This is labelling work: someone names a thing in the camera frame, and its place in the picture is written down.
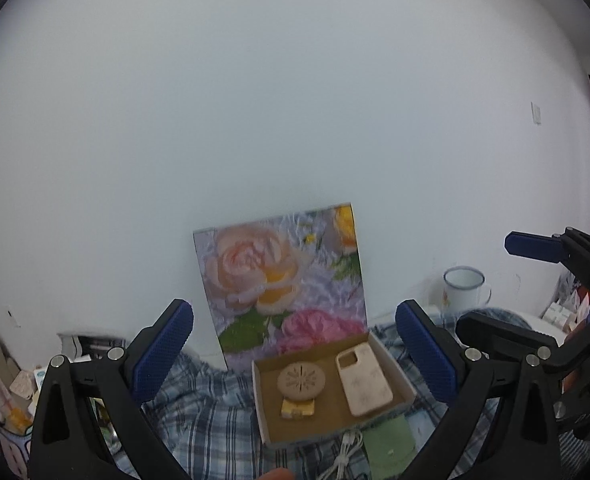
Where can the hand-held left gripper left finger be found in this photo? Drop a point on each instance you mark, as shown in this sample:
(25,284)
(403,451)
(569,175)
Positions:
(167,347)

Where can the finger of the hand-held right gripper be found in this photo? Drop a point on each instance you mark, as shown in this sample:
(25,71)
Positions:
(532,246)
(500,332)

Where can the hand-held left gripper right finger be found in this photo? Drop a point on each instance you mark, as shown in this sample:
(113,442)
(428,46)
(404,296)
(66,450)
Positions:
(425,355)

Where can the beige phone case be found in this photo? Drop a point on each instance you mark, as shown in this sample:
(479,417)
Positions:
(362,382)

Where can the green felt pouch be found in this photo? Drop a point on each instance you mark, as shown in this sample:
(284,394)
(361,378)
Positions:
(387,447)

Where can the cardboard box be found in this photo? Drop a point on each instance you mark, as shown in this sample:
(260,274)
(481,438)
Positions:
(325,425)

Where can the round beige vented case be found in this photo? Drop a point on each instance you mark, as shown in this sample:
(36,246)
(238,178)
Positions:
(302,382)

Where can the gold foil snack packet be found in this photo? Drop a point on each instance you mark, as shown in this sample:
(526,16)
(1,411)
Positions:
(297,409)

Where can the white enamel mug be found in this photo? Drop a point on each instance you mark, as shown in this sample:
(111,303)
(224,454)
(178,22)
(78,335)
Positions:
(462,292)

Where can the small boxes on shelf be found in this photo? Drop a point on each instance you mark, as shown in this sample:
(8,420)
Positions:
(567,310)

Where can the dark bag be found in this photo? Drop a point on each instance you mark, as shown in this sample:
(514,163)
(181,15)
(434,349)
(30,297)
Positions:
(95,345)

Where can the blue plaid shirt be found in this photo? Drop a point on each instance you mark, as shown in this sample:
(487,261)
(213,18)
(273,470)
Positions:
(215,410)

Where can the floral print board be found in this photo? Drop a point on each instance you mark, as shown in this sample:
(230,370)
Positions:
(255,270)

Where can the pink cartoon box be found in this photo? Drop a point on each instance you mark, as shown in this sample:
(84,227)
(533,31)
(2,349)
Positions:
(22,385)

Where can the purple cartoon print bag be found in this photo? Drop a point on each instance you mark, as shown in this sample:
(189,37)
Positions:
(0,452)

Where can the white wall switch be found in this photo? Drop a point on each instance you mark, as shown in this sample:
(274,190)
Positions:
(537,113)

